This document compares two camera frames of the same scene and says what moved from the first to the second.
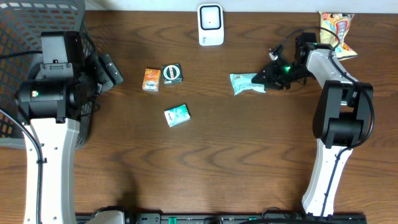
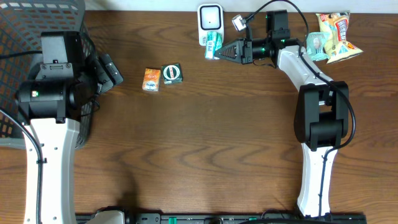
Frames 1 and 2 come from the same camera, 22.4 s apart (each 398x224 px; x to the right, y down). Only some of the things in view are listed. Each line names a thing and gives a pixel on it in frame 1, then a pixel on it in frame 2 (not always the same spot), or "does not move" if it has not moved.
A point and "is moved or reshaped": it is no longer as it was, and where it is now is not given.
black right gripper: x=270 y=76 -> x=240 y=50
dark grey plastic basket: x=21 y=23 does not move
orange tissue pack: x=152 y=79 does not move
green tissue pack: x=177 y=115 -> x=214 y=42
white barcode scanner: x=211 y=24 does not move
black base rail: x=140 y=218 does not move
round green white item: x=172 y=73 does not move
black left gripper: x=104 y=73 does not move
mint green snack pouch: x=242 y=81 is moved or reshaped
